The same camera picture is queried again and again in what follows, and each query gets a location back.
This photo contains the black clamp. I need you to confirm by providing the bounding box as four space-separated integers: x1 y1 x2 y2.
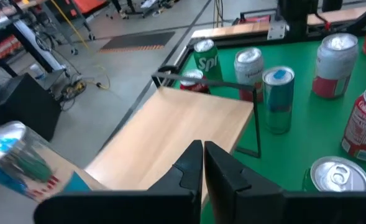
158 64 180 82

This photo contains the orange red fabric panel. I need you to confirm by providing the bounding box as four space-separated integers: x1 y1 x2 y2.
73 0 109 15

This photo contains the black floor mat orange edge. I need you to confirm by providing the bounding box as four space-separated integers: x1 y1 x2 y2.
98 30 176 54

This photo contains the red Coca-Cola can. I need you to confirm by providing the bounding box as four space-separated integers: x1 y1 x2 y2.
341 83 366 163
179 68 211 94

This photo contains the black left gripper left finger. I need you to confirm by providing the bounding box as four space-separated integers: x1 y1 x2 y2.
33 139 204 224

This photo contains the green Sprite can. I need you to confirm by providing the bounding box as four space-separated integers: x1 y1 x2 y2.
193 39 224 82
302 156 366 192

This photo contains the yellow cable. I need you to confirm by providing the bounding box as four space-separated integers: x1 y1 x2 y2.
49 0 112 91

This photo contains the slim silver can blue tab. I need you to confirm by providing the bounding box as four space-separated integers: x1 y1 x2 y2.
262 65 296 135

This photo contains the metal workbench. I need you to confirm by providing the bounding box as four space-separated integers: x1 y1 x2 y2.
0 0 70 78

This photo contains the blue silver Red Bull can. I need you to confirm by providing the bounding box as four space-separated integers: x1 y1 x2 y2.
0 120 92 203

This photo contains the silver mounting bracket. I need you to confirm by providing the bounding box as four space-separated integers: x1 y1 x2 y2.
267 21 288 41

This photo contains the wooden shelf black metal frame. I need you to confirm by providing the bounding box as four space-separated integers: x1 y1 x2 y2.
85 72 262 208

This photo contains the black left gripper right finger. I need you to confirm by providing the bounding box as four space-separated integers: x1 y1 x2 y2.
203 140 366 224

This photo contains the black computer tower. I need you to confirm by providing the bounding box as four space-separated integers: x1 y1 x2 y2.
0 73 63 142

